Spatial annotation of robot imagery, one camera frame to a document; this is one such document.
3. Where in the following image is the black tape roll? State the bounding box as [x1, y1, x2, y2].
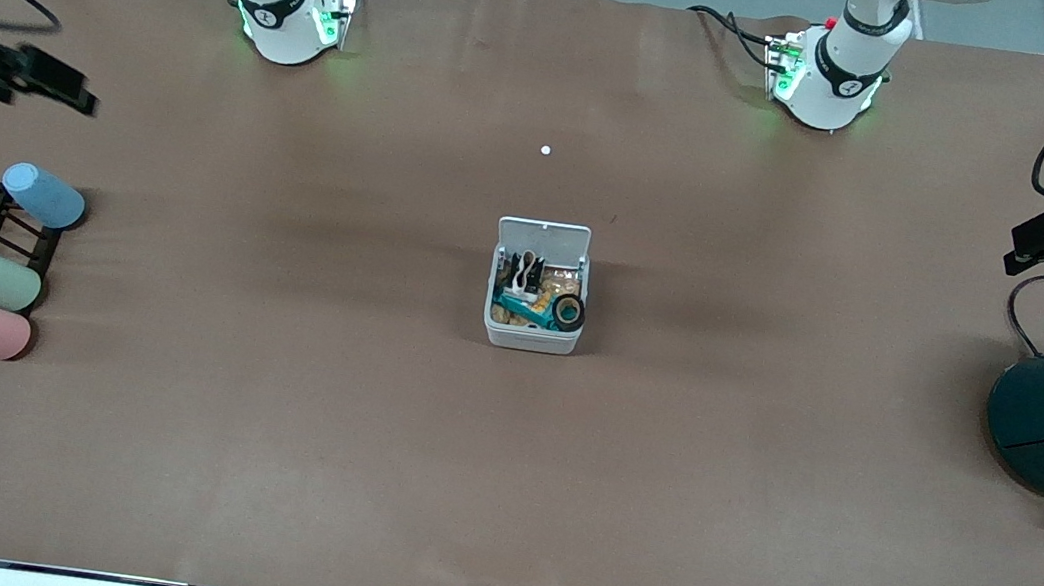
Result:
[548, 291, 589, 335]

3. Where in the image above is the beige rubber band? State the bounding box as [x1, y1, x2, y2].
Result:
[504, 248, 545, 298]

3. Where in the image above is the black snack wrapper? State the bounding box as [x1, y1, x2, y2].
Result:
[510, 250, 546, 298]

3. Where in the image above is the white lidded trash bin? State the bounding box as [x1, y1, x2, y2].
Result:
[480, 214, 598, 359]

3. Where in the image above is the blue plastic cup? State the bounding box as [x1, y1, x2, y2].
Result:
[0, 160, 92, 234]

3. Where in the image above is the brown paper table cover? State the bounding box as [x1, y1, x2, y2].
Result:
[0, 0, 1044, 586]

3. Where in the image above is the black left base cable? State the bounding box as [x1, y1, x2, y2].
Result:
[681, 2, 793, 73]

